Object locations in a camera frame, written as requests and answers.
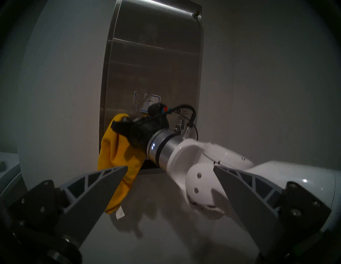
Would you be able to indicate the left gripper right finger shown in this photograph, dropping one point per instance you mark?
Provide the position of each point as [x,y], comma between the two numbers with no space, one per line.
[250,202]

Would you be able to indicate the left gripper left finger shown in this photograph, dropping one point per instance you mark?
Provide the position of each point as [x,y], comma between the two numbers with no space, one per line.
[88,197]

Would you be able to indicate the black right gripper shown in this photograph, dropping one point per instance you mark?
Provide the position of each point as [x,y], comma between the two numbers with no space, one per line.
[145,130]

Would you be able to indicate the yellow microfibre cloth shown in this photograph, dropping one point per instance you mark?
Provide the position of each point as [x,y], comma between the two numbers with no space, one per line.
[117,159]

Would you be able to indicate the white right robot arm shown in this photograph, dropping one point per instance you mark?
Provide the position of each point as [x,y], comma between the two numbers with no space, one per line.
[202,159]

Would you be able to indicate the metal dispenser lever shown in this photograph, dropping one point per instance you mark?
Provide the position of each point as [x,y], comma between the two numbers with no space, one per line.
[181,125]

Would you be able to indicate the stainless steel wall dispenser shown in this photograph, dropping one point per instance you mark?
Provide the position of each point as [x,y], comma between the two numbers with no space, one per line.
[154,66]

